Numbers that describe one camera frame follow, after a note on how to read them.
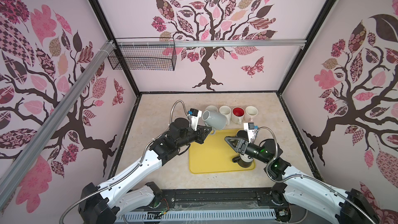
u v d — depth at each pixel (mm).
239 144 632
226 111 1021
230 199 755
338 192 445
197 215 699
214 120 693
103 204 382
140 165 466
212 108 977
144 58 1220
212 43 947
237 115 1029
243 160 794
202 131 619
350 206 406
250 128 661
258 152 628
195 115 623
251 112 986
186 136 577
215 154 863
